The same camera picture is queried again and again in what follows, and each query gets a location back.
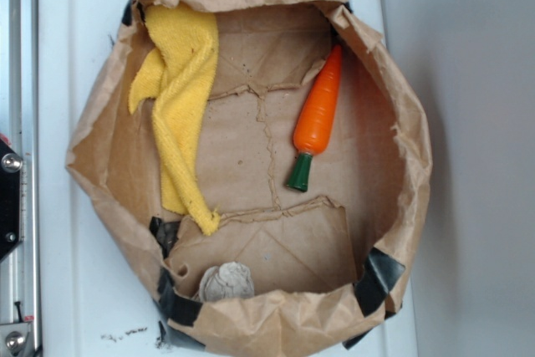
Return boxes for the orange toy carrot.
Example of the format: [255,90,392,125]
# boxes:
[286,44,343,192]

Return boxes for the brown paper bag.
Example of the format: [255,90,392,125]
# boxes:
[66,0,432,356]

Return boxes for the yellow cloth towel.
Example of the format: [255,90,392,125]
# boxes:
[128,3,220,236]

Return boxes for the crumpled grey paper ball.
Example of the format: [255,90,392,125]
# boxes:
[198,262,255,303]

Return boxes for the white plastic tray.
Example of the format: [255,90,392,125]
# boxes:
[36,0,420,357]

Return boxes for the black bracket with bolts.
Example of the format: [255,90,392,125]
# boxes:
[0,135,23,262]

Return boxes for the metal frame rail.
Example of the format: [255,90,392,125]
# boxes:
[1,0,43,356]

